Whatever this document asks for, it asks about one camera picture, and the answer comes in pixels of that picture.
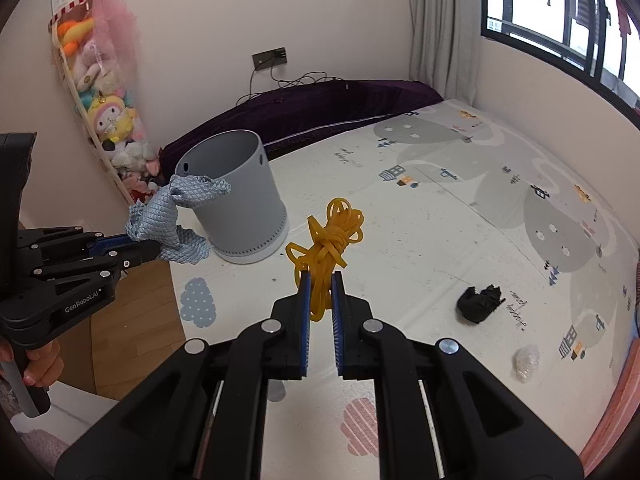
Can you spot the purple velvet cushion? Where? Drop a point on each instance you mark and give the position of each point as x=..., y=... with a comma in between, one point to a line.
x=325, y=105

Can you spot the crumpled clear plastic wrap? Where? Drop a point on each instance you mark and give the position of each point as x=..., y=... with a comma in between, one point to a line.
x=527, y=362

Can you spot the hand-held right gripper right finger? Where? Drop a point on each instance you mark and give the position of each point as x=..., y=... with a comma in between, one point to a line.
x=337, y=320

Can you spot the grey curtain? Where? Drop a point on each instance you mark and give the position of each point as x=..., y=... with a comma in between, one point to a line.
x=445, y=25

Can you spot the pink striped cushion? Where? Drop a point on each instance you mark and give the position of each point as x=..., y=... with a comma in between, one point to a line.
x=622, y=410

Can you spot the printed play mat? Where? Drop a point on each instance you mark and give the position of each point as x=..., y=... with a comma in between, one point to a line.
x=450, y=240

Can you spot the person's left hand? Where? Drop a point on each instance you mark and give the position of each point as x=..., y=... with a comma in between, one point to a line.
x=45, y=367

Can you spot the grey round bin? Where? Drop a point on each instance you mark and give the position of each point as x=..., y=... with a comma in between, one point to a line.
x=240, y=200

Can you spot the dark framed window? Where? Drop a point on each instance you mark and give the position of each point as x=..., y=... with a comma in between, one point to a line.
x=550, y=10

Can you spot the dark wall socket plate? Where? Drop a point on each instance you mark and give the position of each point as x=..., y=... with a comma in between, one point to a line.
x=270, y=58

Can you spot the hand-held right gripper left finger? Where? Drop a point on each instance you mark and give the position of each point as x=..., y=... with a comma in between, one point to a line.
x=305, y=320

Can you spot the pink tulle net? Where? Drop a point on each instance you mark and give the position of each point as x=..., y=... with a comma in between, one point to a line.
x=117, y=25

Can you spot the crumpled black cloth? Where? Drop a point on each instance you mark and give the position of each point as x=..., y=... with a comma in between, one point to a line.
x=477, y=305

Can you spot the grey patterned cloth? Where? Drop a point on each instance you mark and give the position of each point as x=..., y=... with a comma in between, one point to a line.
x=160, y=215

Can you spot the bundle of yellow rubber bands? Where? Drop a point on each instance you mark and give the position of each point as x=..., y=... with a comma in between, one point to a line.
x=325, y=247

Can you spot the pile of plush toys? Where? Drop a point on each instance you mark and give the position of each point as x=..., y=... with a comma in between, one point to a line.
x=107, y=120

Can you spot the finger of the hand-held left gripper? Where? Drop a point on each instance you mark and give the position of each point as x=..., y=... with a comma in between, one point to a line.
x=80, y=266
x=110, y=245

